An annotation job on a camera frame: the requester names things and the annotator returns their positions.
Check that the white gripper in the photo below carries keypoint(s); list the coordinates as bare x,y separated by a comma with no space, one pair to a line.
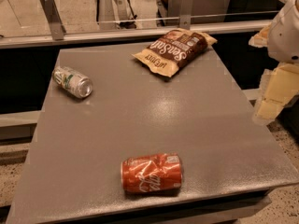
286,36

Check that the red coke can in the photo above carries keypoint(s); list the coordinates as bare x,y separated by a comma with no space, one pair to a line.
152,173

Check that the silver green soda can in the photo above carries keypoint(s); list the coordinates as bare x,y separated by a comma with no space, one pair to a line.
73,81

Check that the brown chip bag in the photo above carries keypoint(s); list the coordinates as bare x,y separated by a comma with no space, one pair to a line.
174,50

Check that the grey metal guard rail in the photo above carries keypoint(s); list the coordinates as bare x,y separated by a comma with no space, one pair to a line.
128,35

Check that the right metal rail bracket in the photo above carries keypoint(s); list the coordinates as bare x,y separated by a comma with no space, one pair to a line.
185,14

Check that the metal rail bracket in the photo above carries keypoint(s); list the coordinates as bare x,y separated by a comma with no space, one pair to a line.
185,14
52,15

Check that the left metal rail bracket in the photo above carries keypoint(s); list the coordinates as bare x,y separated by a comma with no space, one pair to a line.
52,15

